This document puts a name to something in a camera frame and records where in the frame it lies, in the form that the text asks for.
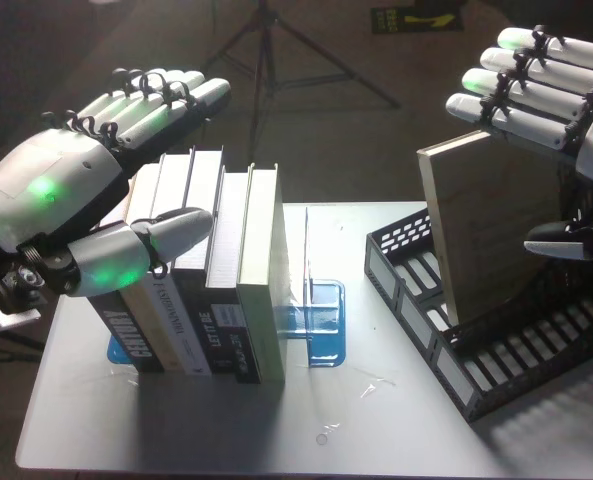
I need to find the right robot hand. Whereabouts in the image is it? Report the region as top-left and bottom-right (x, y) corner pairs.
(444, 23), (593, 265)

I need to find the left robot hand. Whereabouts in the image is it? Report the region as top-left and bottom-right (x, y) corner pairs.
(0, 67), (232, 297)

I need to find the beige hardcover book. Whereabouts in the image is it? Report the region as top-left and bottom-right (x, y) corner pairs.
(416, 129), (570, 329)

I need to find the black yellow floor sticker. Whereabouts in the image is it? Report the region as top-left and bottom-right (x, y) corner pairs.
(370, 5), (465, 35)

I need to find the black stand leg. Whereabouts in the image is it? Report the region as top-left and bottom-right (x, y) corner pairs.
(0, 327), (47, 364)

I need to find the white spine book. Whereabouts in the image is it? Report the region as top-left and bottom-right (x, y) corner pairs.
(153, 152), (212, 376)

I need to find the black book Let It Be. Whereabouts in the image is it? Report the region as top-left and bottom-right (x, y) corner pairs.
(170, 145), (227, 374)

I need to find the black mesh file organiser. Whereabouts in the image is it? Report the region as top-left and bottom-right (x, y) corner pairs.
(364, 207), (593, 424)

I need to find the dark book with white label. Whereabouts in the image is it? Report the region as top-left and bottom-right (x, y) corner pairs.
(205, 164), (255, 385)

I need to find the black tripod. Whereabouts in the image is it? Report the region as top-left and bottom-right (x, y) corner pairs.
(200, 0), (405, 161)

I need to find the pale green book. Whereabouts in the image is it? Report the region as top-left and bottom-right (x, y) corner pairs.
(235, 162), (287, 384)

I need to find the blue bookend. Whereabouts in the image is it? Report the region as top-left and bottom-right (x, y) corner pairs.
(106, 207), (348, 374)

